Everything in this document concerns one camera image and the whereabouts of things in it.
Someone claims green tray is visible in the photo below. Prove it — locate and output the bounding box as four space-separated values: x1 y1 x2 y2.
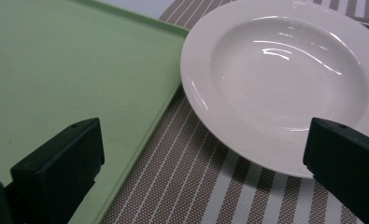
0 0 190 224

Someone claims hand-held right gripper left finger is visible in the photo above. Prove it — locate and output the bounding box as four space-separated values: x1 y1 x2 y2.
4 117 106 224

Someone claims white deep plate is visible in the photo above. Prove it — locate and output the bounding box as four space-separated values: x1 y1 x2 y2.
179 0 369 179

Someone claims brown striped placemat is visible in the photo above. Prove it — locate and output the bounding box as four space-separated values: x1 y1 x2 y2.
100 0 369 224

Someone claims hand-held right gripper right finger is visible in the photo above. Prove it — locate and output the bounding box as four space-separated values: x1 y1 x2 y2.
302 117 369 224

